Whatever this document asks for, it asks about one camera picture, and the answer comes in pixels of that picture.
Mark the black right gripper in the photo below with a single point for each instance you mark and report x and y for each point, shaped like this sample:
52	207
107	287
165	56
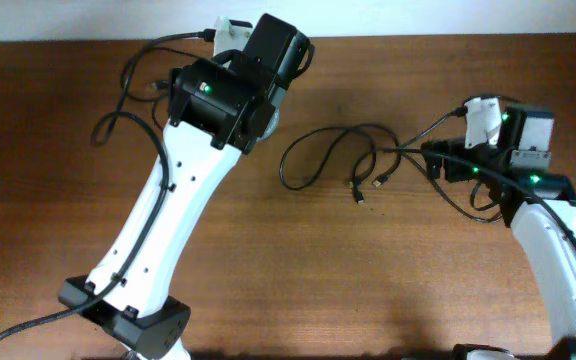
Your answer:
433	160

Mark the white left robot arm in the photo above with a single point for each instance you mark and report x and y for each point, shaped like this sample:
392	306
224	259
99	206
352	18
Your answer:
219	108

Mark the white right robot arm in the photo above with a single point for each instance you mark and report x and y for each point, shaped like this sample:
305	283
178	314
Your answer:
507	149

